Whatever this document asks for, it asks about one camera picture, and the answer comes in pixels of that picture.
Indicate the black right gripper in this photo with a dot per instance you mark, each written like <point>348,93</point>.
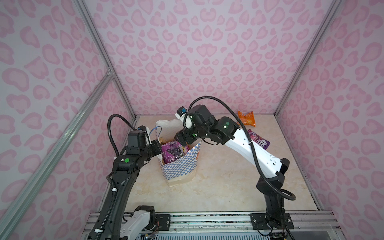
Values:
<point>190,138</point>

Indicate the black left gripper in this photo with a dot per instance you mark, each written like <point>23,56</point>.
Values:
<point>157,146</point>

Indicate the purple grape candy bag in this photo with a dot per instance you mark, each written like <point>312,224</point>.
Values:
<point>172,151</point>

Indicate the blue checkered paper bag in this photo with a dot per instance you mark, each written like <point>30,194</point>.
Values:
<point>184,169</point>

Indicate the small orange snack packet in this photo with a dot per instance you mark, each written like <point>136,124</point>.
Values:
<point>247,119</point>

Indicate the purple Fox's candy bag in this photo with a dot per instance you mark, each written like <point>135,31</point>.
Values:
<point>259,140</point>

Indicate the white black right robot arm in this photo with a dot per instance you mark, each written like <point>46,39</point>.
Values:
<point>199,123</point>

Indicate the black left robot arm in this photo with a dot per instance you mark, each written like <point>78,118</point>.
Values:
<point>126,168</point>

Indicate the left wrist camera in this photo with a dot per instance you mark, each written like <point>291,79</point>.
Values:
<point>146,131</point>

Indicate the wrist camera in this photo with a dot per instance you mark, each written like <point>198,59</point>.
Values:
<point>183,116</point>
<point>146,131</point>

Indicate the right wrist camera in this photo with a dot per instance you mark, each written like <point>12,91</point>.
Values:
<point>183,116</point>

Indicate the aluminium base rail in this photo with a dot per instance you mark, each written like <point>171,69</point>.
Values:
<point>299,225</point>

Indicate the aluminium corner frame post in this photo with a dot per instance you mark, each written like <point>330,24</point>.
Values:
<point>98,41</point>

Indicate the diagonal aluminium frame bar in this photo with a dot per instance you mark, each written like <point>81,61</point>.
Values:
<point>17,194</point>

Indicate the right aluminium corner post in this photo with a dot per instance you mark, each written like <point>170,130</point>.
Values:
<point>329,17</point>

